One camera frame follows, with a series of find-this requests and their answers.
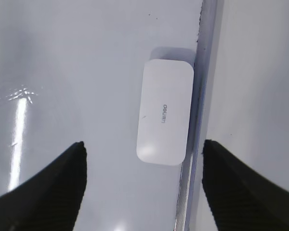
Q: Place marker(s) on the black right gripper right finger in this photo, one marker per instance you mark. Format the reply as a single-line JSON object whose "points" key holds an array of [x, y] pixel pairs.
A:
{"points": [[239, 198]]}

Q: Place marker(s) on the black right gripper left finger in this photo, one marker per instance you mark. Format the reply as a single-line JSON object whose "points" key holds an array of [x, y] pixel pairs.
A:
{"points": [[50, 200]]}

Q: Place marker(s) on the white whiteboard eraser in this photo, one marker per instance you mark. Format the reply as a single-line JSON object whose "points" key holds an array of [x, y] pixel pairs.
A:
{"points": [[164, 113]]}

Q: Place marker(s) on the white whiteboard with aluminium frame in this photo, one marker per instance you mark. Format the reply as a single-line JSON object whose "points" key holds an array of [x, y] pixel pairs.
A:
{"points": [[71, 70]]}

